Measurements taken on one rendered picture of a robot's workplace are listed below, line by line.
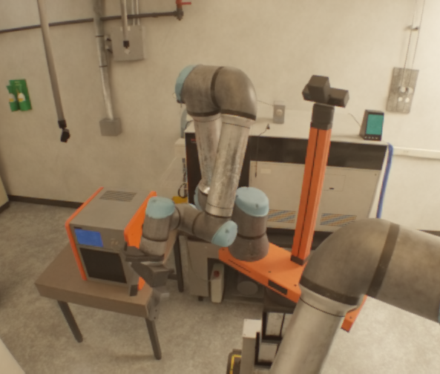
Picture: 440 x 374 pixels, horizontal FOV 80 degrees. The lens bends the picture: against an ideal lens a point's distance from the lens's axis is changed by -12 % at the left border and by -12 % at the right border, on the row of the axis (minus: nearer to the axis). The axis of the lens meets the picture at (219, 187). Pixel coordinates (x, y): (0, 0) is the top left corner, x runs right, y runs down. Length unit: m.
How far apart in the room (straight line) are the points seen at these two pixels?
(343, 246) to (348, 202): 1.53
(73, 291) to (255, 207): 1.25
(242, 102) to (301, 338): 0.54
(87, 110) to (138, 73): 0.73
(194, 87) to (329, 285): 0.60
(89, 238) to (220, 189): 1.00
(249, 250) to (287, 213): 0.94
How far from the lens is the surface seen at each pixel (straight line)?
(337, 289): 0.44
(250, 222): 0.98
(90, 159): 3.61
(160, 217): 0.79
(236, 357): 1.96
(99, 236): 1.58
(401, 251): 0.43
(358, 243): 0.43
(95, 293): 1.81
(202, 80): 0.81
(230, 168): 0.77
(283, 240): 2.02
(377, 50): 2.94
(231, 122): 0.77
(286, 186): 1.85
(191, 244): 2.09
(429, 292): 0.44
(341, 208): 1.98
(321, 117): 0.82
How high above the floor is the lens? 1.97
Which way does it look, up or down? 28 degrees down
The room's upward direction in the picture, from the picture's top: straight up
